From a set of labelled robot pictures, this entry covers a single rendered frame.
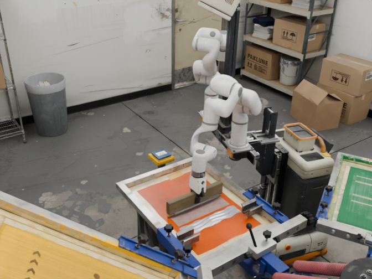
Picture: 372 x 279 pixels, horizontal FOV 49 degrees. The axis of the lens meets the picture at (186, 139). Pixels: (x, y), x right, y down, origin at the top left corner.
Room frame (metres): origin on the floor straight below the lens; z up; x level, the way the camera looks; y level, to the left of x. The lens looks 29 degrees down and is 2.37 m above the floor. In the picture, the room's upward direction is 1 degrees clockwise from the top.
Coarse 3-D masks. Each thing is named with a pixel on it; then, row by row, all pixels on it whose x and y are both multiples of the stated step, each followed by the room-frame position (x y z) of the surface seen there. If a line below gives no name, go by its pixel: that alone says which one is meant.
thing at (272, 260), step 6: (270, 252) 1.37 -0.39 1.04; (264, 258) 1.34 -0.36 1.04; (270, 258) 1.34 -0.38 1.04; (276, 258) 1.34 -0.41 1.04; (270, 264) 1.30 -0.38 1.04; (276, 264) 1.30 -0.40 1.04; (282, 264) 1.30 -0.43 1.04; (270, 270) 1.29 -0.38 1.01; (276, 270) 1.27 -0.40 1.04; (282, 270) 1.27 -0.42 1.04; (288, 270) 1.28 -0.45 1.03
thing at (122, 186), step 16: (144, 176) 2.03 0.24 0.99; (160, 176) 2.08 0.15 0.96; (224, 176) 2.05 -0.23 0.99; (128, 192) 1.87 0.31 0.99; (240, 192) 1.89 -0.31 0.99; (144, 208) 1.73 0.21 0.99; (160, 224) 1.60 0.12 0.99; (272, 224) 1.62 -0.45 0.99; (240, 240) 1.50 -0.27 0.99; (208, 256) 1.39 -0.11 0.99
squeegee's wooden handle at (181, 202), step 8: (216, 184) 1.87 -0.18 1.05; (192, 192) 1.80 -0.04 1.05; (208, 192) 1.84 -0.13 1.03; (216, 192) 1.87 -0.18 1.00; (176, 200) 1.72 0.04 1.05; (184, 200) 1.74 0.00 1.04; (192, 200) 1.77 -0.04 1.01; (200, 200) 1.80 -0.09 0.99; (168, 208) 1.69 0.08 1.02; (176, 208) 1.71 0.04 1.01
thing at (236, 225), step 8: (184, 176) 2.09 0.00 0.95; (176, 184) 2.01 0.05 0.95; (208, 184) 2.01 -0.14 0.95; (216, 200) 1.86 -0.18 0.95; (224, 200) 1.86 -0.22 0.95; (200, 208) 1.79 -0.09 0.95; (208, 208) 1.79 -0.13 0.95; (216, 208) 1.79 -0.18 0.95; (224, 208) 1.79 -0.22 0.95; (240, 208) 1.79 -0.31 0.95; (232, 216) 1.72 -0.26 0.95; (240, 216) 1.72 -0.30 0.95; (216, 224) 1.66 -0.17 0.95; (224, 224) 1.66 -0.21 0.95; (232, 224) 1.66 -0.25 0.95; (240, 224) 1.66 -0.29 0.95; (256, 224) 1.66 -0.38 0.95; (232, 232) 1.60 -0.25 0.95; (240, 232) 1.60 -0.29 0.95
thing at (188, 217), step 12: (144, 192) 1.92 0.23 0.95; (156, 192) 1.92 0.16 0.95; (156, 204) 1.81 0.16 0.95; (180, 216) 1.71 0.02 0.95; (192, 216) 1.71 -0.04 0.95; (204, 216) 1.72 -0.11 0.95; (204, 228) 1.62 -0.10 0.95; (216, 228) 1.63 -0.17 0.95; (204, 240) 1.54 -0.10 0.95; (216, 240) 1.54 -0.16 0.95
